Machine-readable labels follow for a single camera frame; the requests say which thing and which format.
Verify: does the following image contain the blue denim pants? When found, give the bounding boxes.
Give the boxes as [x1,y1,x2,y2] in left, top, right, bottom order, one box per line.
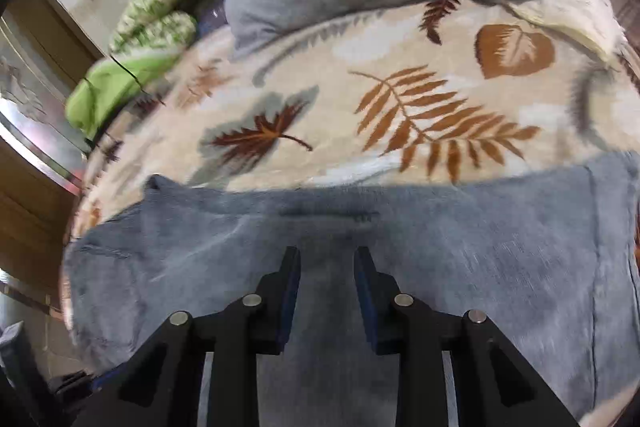
[63,153,639,426]

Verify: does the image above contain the leaf pattern beige blanket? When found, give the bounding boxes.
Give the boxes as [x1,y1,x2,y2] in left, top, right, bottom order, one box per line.
[70,0,639,239]

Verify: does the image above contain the wooden door with glass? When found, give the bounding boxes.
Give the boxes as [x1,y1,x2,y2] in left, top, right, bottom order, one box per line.
[1,0,102,303]

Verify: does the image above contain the green patterned quilt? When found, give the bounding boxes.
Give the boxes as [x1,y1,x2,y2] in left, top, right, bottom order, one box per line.
[65,0,198,141]

